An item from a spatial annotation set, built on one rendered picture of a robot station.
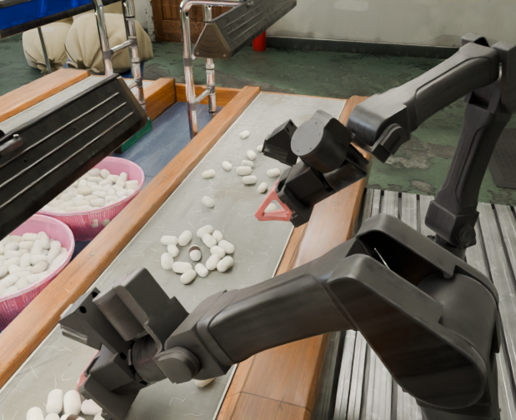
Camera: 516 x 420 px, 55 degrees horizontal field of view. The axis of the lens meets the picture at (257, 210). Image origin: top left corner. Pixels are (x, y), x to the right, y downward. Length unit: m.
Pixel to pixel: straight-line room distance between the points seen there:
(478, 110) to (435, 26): 4.38
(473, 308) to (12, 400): 0.61
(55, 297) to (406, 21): 4.73
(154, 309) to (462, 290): 0.31
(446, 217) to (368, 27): 4.40
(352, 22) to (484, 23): 1.22
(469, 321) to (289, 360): 0.39
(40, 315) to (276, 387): 0.39
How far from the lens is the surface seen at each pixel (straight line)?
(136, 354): 0.59
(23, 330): 0.84
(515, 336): 0.99
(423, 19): 5.27
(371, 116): 0.74
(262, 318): 0.44
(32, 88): 1.90
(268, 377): 0.70
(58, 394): 0.74
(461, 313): 0.38
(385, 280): 0.35
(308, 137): 0.69
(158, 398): 0.73
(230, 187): 1.16
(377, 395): 0.83
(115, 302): 0.56
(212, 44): 1.04
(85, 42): 3.91
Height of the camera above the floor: 1.31
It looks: 32 degrees down
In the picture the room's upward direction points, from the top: straight up
